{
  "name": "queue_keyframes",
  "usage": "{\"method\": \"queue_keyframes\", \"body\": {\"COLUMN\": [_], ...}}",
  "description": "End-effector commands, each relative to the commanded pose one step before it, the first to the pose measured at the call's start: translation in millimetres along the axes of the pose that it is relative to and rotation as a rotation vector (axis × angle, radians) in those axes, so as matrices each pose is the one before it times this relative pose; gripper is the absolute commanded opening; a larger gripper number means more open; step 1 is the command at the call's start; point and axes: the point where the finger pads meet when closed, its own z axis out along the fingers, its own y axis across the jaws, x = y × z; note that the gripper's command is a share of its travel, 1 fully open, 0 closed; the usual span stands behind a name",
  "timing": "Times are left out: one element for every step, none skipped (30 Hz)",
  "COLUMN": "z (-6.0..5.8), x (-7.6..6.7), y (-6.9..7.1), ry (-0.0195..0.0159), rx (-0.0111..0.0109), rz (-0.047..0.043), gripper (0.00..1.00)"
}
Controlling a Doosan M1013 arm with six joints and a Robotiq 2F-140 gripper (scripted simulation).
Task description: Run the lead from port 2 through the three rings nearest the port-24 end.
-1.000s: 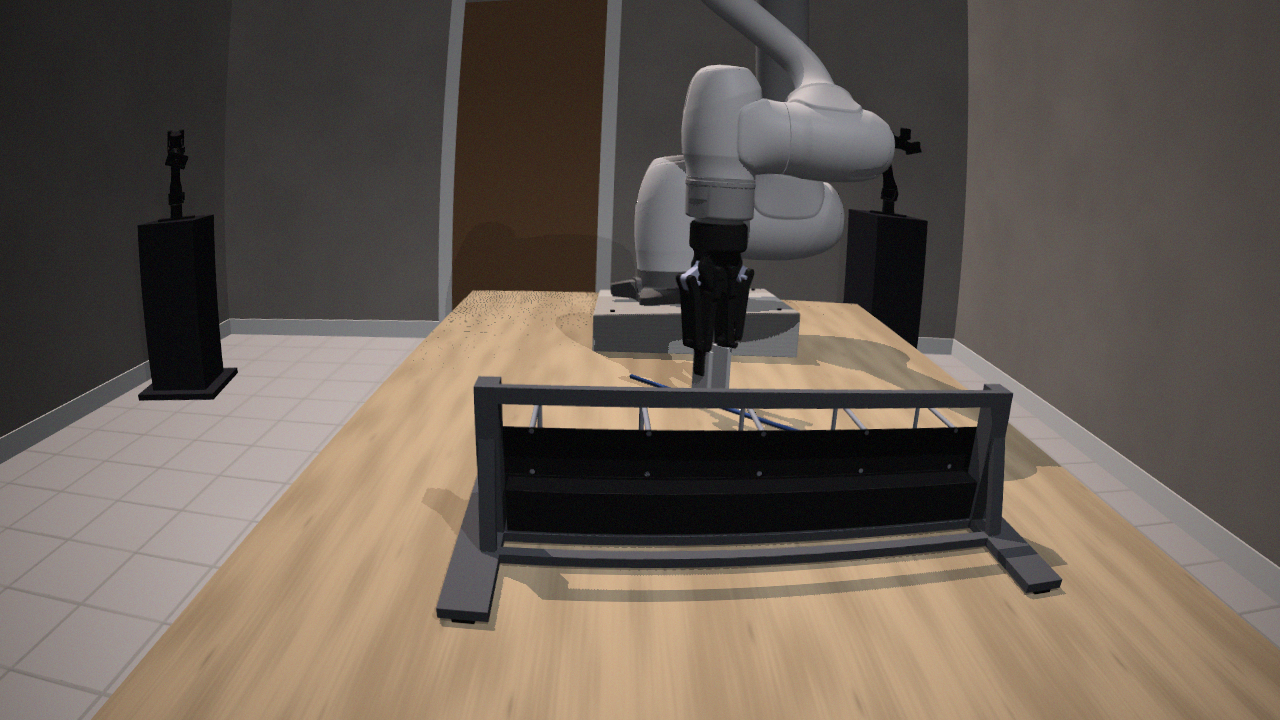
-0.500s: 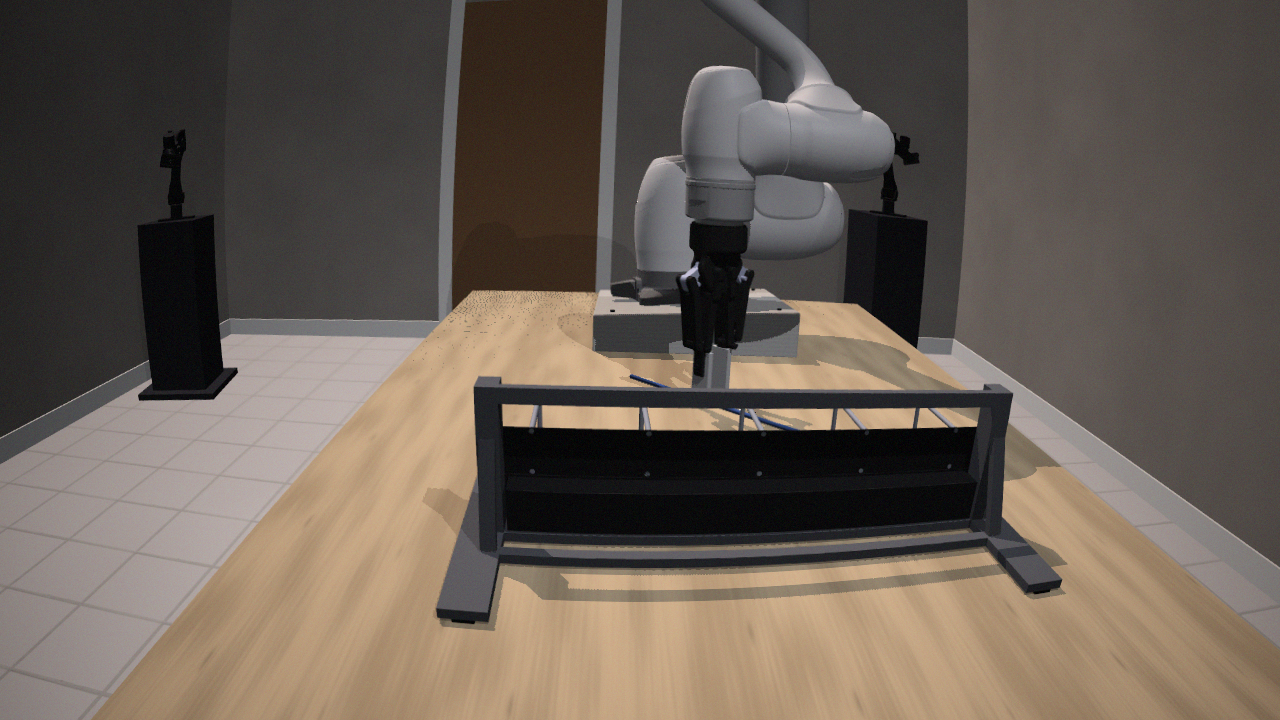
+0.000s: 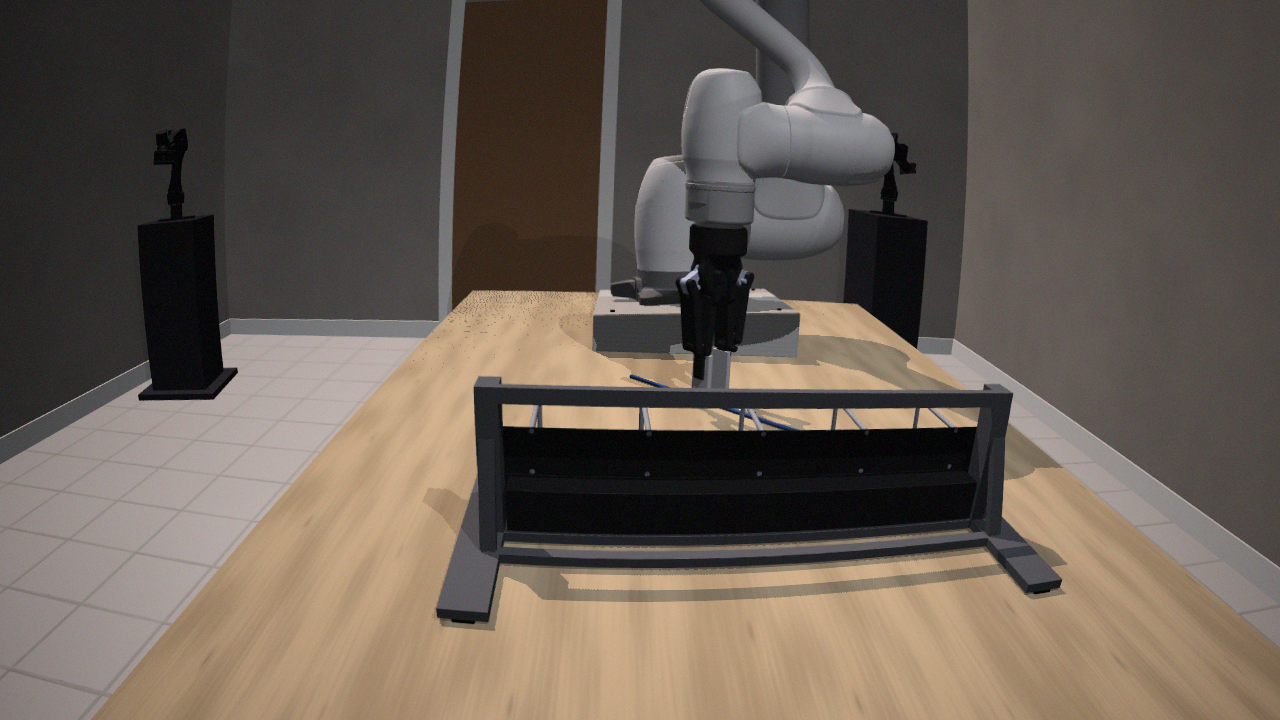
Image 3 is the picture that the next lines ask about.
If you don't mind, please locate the dark blue cable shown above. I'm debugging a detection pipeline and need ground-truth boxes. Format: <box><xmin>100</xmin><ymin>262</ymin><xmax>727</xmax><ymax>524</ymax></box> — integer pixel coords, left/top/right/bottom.
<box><xmin>628</xmin><ymin>374</ymin><xmax>797</xmax><ymax>430</ymax></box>

